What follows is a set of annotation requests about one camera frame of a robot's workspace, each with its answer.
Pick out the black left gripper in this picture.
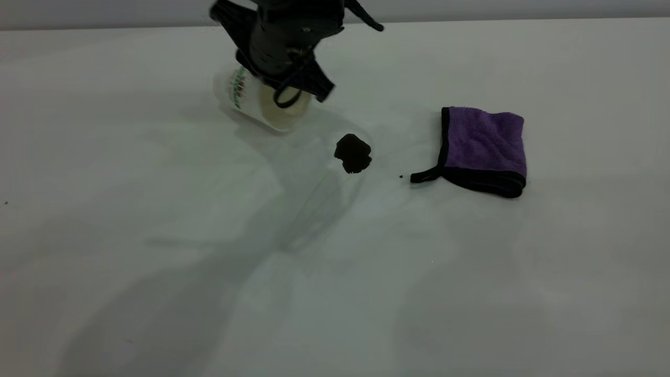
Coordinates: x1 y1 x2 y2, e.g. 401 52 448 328
209 0 346 103

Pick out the white paper cup green print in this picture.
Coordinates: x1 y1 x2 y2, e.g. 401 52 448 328
213 63 313 132

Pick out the purple cloth with black trim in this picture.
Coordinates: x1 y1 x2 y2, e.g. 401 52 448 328
410 106 527 199

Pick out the dark liquid spill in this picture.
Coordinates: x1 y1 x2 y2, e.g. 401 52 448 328
334 134 373 174

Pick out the black looped left gripper cable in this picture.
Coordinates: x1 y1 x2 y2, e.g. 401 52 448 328
272 50 305 109

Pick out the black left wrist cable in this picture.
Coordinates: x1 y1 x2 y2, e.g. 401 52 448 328
344 0 385 32

